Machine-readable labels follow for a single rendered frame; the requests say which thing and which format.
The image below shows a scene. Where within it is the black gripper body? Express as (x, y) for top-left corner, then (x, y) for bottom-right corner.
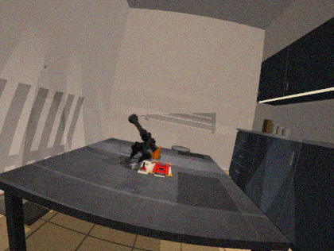
(131, 142), (152, 158)

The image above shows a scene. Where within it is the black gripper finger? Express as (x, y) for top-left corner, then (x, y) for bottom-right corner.
(130, 149), (138, 159)
(138, 153), (148, 163)

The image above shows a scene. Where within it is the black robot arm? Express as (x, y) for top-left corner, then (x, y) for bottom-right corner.
(128, 114), (158, 152)

